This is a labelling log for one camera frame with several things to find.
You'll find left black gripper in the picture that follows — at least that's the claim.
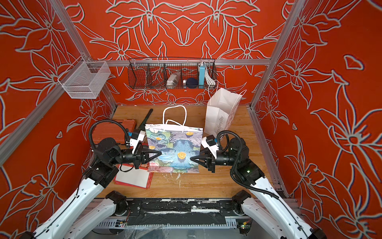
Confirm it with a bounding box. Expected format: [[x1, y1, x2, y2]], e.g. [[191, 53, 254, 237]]
[[110, 143, 162, 171]]

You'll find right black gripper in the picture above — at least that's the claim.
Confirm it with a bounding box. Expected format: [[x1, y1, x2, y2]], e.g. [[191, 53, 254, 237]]
[[192, 150, 240, 176]]

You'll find floral patterned paper bag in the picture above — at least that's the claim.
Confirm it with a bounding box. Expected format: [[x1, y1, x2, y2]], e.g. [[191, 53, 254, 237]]
[[145, 106, 204, 173]]

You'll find red RICH paper bag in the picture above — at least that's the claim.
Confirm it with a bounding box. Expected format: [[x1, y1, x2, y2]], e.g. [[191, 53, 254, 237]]
[[114, 164, 154, 189]]

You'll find white paper bag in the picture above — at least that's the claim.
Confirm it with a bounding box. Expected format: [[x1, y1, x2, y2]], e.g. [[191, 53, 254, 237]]
[[204, 88, 246, 137]]

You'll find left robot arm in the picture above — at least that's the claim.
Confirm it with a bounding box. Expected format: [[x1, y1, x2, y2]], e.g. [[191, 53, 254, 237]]
[[21, 118, 162, 239]]

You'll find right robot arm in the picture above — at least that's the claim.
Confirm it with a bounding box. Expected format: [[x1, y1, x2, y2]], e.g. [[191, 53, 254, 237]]
[[191, 130, 326, 239]]

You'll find dark green scraper tool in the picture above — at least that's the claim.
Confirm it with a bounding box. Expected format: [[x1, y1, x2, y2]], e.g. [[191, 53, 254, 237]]
[[137, 109, 153, 131]]

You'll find orange plastic tool case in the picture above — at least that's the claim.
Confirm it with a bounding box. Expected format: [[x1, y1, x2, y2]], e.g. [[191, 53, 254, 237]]
[[92, 119, 136, 144]]

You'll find silver pouch in basket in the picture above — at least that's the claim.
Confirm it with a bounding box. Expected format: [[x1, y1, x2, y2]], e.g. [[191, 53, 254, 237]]
[[166, 72, 181, 89]]

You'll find dark blue round object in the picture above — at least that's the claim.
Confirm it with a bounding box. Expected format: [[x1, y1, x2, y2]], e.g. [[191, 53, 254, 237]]
[[186, 78, 199, 89]]

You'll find light blue box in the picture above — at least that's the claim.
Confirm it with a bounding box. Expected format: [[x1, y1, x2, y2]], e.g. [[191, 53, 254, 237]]
[[198, 61, 206, 89]]

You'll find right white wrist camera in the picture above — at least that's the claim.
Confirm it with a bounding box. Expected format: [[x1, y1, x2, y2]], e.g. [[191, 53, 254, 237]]
[[202, 135, 219, 158]]

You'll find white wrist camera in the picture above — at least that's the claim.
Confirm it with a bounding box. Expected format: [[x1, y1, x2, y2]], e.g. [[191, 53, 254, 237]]
[[202, 135, 219, 158], [129, 129, 146, 153]]

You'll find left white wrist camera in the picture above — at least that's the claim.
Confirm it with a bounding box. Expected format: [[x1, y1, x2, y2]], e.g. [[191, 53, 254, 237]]
[[129, 129, 146, 153]]

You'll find white cable bundle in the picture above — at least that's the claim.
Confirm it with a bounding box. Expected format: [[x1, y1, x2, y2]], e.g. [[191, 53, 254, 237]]
[[205, 70, 218, 89]]

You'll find black wire wall basket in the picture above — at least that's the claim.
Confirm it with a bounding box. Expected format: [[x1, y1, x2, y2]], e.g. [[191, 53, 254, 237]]
[[128, 57, 218, 90]]

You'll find white wire mesh basket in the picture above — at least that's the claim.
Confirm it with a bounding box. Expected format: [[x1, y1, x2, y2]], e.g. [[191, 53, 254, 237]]
[[58, 56, 111, 99]]

